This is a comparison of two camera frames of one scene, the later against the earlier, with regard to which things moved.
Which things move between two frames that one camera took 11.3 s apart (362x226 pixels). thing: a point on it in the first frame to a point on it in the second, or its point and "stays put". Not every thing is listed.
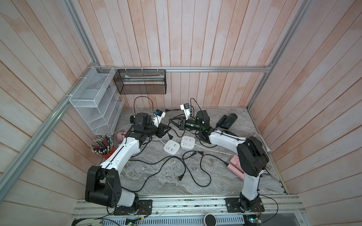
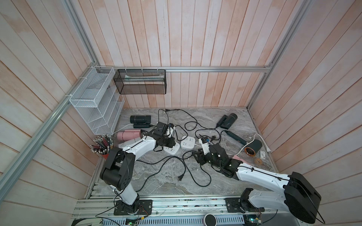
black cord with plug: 179,177 stays put
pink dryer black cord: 203,154 stays put
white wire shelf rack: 98,101 stays put
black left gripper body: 158,132 to 167,141
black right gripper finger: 171,120 to 200,153
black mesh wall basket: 141,81 stays put
